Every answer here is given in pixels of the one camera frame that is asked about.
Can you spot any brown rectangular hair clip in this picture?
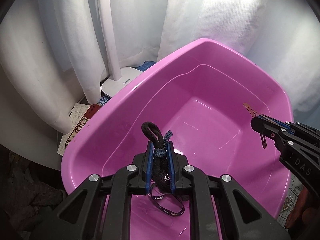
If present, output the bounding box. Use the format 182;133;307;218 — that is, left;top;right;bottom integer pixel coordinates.
243;103;267;149

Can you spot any white desk lamp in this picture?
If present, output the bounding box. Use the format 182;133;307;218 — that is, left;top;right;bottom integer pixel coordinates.
97;0;142;98

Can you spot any white grid tablecloth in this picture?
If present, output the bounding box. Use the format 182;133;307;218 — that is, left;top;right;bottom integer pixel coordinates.
277;175;303;228

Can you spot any white curtain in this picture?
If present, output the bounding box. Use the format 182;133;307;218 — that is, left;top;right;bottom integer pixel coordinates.
1;0;319;169

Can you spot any black knotted hair tie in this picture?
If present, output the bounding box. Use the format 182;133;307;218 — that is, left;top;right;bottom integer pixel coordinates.
141;121;174;193

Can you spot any paper booklet with red label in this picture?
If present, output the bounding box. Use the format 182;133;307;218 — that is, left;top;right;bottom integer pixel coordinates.
57;103;101;156

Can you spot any black printed ribbon lanyard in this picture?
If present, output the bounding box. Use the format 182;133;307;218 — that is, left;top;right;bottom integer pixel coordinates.
149;172;189;217

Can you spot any pearl hair claw clip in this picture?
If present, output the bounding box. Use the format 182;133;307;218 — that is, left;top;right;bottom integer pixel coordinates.
281;197;293;212

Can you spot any pink plastic tub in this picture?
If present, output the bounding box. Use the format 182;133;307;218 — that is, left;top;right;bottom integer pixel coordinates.
60;38;295;240

